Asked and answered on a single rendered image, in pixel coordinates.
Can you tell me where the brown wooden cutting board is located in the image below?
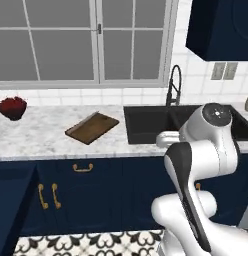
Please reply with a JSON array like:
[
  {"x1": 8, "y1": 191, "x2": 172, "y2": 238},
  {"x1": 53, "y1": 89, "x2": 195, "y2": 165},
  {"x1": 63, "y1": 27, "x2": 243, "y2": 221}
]
[{"x1": 64, "y1": 111, "x2": 121, "y2": 146}]

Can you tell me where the navy drawer front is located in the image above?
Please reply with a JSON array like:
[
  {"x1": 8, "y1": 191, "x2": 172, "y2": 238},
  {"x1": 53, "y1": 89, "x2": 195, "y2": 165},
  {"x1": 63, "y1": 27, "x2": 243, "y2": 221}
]
[{"x1": 35, "y1": 157, "x2": 124, "y2": 178}]

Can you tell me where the black sink basin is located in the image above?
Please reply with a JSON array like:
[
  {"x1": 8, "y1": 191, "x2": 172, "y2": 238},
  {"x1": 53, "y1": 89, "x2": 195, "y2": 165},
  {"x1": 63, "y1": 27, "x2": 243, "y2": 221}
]
[{"x1": 123, "y1": 104, "x2": 248, "y2": 145}]

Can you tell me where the navy under-sink cupboard panel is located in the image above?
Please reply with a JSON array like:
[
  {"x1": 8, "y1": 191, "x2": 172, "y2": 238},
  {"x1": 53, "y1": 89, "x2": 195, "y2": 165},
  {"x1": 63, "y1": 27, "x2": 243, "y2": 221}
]
[{"x1": 121, "y1": 156, "x2": 179, "y2": 232}]

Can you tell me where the black spring tap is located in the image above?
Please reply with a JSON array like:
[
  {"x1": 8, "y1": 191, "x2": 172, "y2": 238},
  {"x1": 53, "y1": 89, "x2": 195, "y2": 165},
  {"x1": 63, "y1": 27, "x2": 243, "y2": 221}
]
[{"x1": 165, "y1": 64, "x2": 183, "y2": 108}]

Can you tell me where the navy cupboard door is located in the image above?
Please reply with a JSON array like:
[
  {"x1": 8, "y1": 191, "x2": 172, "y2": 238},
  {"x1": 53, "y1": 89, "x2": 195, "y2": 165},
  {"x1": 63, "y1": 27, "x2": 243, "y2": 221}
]
[
  {"x1": 21, "y1": 175, "x2": 51, "y2": 236},
  {"x1": 48, "y1": 175, "x2": 124, "y2": 234},
  {"x1": 195, "y1": 153, "x2": 248, "y2": 228}
]

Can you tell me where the white framed window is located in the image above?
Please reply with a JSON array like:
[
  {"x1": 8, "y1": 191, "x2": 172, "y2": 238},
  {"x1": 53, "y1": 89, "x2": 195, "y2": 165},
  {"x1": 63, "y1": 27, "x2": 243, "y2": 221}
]
[{"x1": 0, "y1": 0, "x2": 179, "y2": 89}]

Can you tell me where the brass drawer handle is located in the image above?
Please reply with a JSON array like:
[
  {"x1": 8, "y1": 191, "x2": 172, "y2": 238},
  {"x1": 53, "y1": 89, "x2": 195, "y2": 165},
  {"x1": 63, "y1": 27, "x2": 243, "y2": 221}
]
[{"x1": 72, "y1": 162, "x2": 95, "y2": 174}]

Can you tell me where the grey wall outlet plate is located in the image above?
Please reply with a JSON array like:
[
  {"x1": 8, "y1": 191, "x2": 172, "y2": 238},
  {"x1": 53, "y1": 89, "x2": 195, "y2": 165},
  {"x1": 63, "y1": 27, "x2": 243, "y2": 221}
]
[
  {"x1": 210, "y1": 62, "x2": 227, "y2": 81},
  {"x1": 223, "y1": 61, "x2": 239, "y2": 81}
]

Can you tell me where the navy wall cupboard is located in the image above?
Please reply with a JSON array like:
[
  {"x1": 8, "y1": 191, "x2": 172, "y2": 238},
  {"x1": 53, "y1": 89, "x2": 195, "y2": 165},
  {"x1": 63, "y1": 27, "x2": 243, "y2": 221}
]
[{"x1": 185, "y1": 0, "x2": 248, "y2": 62}]

